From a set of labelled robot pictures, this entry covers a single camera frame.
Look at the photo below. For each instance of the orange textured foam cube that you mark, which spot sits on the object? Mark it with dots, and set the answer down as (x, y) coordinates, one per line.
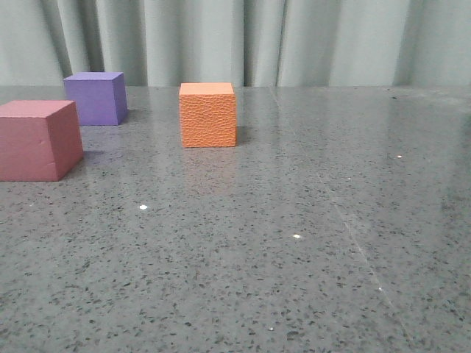
(207, 114)

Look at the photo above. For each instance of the purple foam cube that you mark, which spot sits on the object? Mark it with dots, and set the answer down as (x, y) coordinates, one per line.
(100, 97)

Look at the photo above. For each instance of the pale green curtain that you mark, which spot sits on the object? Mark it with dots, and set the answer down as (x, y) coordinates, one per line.
(252, 43)

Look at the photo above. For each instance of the red foam cube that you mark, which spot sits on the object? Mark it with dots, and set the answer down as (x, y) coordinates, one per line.
(40, 140)

